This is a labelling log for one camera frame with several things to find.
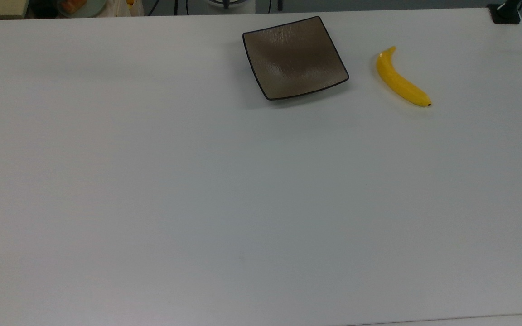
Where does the yellow banana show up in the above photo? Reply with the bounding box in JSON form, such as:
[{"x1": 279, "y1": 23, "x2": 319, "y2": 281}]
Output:
[{"x1": 376, "y1": 46, "x2": 432, "y2": 108}]

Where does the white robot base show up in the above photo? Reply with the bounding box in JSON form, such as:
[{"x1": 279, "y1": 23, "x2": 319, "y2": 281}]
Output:
[{"x1": 204, "y1": 0, "x2": 256, "y2": 14}]

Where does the square brown ceramic plate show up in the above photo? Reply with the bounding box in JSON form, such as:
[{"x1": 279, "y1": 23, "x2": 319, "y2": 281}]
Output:
[{"x1": 242, "y1": 16, "x2": 350, "y2": 101}]

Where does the white plastic bag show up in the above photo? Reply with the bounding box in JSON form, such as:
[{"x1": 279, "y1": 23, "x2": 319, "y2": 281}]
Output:
[{"x1": 105, "y1": 0, "x2": 145, "y2": 18}]

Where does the green bowl with orange food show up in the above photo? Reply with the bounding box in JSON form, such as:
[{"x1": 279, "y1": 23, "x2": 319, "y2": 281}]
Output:
[{"x1": 56, "y1": 0, "x2": 107, "y2": 19}]

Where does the black table clamp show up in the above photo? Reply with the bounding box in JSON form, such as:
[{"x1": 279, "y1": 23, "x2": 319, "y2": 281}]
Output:
[{"x1": 487, "y1": 0, "x2": 522, "y2": 25}]

